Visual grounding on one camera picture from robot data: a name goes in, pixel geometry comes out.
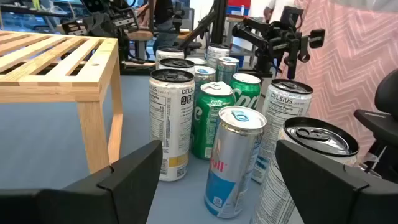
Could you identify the pink zigzag cloth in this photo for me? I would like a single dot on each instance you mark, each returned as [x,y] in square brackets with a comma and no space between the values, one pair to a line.
[348,62]

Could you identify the silver blue Red Bull can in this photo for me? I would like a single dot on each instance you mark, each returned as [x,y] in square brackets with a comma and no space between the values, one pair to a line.
[230,161]
[225,70]
[203,77]

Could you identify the black metal table frame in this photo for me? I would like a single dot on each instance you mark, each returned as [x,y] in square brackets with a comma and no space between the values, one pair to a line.
[219,18]

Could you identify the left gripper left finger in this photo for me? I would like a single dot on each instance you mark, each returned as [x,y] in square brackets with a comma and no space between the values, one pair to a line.
[124,186]

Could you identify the person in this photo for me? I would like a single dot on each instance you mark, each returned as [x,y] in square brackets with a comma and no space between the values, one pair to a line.
[275,7]
[164,28]

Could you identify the slatted wooden shelf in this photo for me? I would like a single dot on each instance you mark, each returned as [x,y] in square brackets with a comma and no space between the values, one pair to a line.
[96,74]

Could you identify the white Celsius Arctic Vibe can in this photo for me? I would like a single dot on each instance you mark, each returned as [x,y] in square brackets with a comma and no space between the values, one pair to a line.
[176,63]
[280,118]
[214,54]

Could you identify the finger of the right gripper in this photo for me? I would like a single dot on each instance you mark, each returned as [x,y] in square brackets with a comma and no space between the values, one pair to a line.
[126,21]
[74,28]

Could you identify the red blue box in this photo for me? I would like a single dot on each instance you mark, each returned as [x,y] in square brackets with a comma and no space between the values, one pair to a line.
[239,3]

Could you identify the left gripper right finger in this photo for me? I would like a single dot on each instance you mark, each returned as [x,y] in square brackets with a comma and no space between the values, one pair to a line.
[326,199]

